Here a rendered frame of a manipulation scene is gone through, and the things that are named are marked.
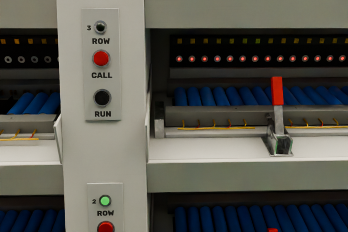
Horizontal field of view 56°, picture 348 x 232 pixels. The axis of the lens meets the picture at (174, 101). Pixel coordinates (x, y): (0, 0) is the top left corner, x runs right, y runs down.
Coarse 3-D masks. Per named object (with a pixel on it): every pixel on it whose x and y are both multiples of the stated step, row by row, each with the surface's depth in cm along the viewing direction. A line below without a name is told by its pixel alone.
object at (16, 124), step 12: (0, 120) 41; (12, 120) 41; (24, 120) 41; (36, 120) 41; (48, 120) 41; (0, 132) 41; (12, 132) 42; (24, 132) 42; (36, 132) 42; (48, 132) 42
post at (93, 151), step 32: (64, 0) 35; (96, 0) 35; (128, 0) 36; (64, 32) 36; (128, 32) 36; (64, 64) 36; (128, 64) 36; (64, 96) 36; (128, 96) 37; (64, 128) 37; (96, 128) 37; (128, 128) 37; (64, 160) 37; (96, 160) 37; (128, 160) 37; (64, 192) 37; (128, 192) 38; (128, 224) 38
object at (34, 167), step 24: (0, 72) 52; (24, 72) 52; (48, 72) 52; (0, 144) 40; (24, 144) 40; (48, 144) 41; (0, 168) 37; (24, 168) 37; (48, 168) 37; (0, 192) 39; (24, 192) 39; (48, 192) 39
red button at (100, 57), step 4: (100, 52) 35; (104, 52) 36; (96, 56) 36; (100, 56) 36; (104, 56) 36; (96, 60) 36; (100, 60) 36; (104, 60) 36; (108, 60) 36; (96, 64) 36; (100, 64) 36; (104, 64) 36
